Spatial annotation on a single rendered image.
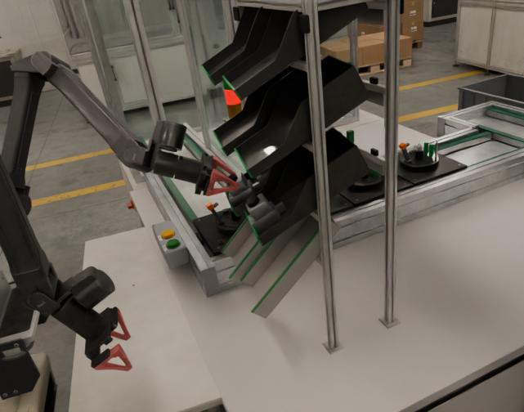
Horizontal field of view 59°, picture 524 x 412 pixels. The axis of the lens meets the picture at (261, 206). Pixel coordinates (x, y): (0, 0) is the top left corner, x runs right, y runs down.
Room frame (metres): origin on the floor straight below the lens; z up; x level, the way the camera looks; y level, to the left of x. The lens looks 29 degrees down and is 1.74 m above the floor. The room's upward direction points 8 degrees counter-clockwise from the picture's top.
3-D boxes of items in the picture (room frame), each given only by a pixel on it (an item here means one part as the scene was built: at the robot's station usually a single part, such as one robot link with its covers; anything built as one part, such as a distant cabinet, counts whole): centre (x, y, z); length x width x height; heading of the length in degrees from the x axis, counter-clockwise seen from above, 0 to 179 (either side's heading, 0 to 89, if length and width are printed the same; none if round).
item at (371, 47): (7.10, -1.83, 0.20); 1.20 x 0.80 x 0.41; 102
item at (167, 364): (1.17, 0.25, 0.84); 0.90 x 0.70 x 0.03; 12
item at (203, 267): (1.52, 0.33, 0.91); 0.89 x 0.06 x 0.11; 20
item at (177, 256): (1.32, 0.32, 0.93); 0.21 x 0.07 x 0.06; 20
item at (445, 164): (1.57, -0.61, 1.01); 0.24 x 0.24 x 0.13; 20
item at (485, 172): (1.48, -0.36, 0.91); 1.24 x 0.33 x 0.10; 110
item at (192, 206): (1.60, 0.17, 0.91); 0.84 x 0.28 x 0.10; 20
